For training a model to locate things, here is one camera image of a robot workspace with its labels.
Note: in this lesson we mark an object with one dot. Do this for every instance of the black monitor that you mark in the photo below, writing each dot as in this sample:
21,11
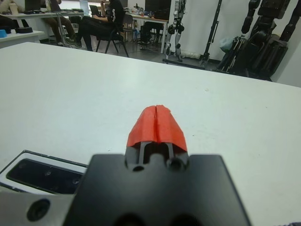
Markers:
157,8

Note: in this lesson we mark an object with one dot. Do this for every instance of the blue bowl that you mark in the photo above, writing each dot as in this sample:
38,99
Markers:
2,33

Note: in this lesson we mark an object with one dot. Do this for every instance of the black laptop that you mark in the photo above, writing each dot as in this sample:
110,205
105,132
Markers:
95,10

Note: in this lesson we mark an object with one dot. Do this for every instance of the black crane stand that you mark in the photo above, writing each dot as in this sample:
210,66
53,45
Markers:
212,35

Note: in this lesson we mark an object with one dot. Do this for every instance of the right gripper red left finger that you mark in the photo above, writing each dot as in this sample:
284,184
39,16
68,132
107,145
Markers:
143,127

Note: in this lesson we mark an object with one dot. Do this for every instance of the silver humanoid robot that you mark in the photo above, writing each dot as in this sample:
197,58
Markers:
176,28

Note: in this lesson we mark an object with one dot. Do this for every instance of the wooden top desk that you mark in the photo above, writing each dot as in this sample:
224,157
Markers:
150,18

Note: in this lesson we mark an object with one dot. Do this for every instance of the white camera box base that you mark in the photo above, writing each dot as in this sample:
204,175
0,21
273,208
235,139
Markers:
26,155

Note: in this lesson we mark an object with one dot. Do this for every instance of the seated person in brown trousers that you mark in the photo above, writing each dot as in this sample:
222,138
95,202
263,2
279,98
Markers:
61,26

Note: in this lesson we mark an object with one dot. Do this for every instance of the black humanoid robot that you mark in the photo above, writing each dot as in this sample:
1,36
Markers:
265,42

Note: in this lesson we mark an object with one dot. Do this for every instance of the slim black camera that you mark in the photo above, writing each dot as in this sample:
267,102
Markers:
42,175

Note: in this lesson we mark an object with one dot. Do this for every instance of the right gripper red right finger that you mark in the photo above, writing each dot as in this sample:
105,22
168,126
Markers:
170,129

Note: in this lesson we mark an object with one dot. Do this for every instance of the black office chair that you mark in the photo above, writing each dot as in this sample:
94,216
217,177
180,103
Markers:
117,35

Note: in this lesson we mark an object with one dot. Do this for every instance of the folded black chairs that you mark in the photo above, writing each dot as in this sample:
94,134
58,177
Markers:
235,56

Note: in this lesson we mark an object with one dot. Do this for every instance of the seated person in black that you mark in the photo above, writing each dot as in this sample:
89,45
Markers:
101,23

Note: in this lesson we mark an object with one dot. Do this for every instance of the pale plastic bag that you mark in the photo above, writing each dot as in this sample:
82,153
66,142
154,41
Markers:
225,44

